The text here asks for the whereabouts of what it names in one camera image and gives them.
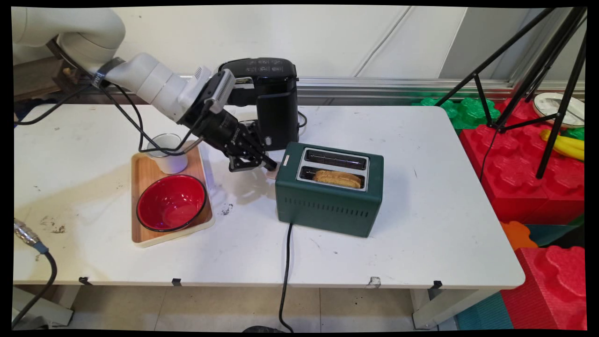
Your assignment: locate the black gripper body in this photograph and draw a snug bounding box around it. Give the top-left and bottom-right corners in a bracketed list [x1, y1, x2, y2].
[180, 101, 254, 158]

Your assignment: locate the yellow banana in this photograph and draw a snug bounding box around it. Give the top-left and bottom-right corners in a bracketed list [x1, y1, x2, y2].
[540, 129, 585, 162]

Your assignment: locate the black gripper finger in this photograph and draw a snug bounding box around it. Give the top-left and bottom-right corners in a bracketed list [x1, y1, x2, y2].
[240, 120, 279, 170]
[228, 154, 264, 173]

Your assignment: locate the green foam block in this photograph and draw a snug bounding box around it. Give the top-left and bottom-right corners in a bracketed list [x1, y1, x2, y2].
[412, 97, 501, 129]

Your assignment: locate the large red foam block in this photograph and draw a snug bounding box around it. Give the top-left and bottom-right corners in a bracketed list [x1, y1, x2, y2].
[460, 97, 585, 225]

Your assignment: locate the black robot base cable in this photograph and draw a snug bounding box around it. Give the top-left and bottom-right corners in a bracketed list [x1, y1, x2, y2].
[14, 84, 93, 126]

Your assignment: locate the toasted bread slice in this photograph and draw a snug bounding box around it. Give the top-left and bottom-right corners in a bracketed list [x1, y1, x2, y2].
[313, 170, 363, 189]

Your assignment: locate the white cup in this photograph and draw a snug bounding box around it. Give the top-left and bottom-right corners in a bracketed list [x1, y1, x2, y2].
[147, 133, 189, 175]

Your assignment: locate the black camera tripod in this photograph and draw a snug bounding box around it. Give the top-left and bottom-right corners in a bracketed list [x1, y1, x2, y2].
[435, 7, 587, 179]

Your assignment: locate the orange foam puzzle piece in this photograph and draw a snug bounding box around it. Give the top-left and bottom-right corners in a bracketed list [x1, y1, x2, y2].
[500, 221, 539, 251]

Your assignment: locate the teal foam block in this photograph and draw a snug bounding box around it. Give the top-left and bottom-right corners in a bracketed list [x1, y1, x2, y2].
[524, 224, 585, 247]

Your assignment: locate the dark green two-slot toaster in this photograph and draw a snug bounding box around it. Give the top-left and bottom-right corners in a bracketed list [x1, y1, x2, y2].
[275, 142, 384, 238]

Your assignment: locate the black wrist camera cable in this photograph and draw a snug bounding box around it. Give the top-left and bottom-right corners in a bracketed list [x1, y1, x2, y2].
[91, 77, 209, 157]

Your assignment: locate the white table leg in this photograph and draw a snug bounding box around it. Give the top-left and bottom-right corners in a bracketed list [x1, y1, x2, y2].
[13, 286, 74, 327]
[411, 288, 497, 330]

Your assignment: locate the grey cable with metal connector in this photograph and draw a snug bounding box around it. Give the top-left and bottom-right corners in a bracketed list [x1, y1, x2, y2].
[13, 219, 58, 328]

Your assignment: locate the white plate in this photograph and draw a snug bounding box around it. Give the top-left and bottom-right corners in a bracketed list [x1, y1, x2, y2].
[533, 92, 585, 129]

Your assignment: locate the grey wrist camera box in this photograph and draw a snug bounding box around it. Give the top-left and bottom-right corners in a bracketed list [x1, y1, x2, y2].
[205, 69, 236, 115]

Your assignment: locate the wooden serving tray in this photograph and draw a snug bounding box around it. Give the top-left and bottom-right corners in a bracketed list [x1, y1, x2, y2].
[131, 140, 216, 248]

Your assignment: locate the black coffee machine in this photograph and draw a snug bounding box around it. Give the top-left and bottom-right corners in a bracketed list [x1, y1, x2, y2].
[219, 58, 300, 151]

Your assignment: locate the white toaster lever knob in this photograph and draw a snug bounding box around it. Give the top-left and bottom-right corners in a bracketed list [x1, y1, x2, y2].
[267, 157, 284, 181]

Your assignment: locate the red bowl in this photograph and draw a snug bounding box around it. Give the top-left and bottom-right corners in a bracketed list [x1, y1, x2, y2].
[136, 175, 207, 233]

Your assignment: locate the aluminium wall rail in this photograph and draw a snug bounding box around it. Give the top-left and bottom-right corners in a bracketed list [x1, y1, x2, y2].
[178, 75, 585, 106]

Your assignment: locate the teal foam mat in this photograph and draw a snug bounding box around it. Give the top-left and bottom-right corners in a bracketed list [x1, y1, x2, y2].
[456, 293, 514, 330]

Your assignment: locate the black toaster power cord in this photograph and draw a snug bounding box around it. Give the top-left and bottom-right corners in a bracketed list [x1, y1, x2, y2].
[278, 222, 295, 333]

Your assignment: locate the brown wooden shelf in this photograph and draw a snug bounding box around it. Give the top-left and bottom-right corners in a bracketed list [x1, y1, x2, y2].
[13, 42, 94, 101]

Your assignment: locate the thin black tripod cable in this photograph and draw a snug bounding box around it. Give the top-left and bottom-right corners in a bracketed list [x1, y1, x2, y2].
[480, 126, 499, 182]

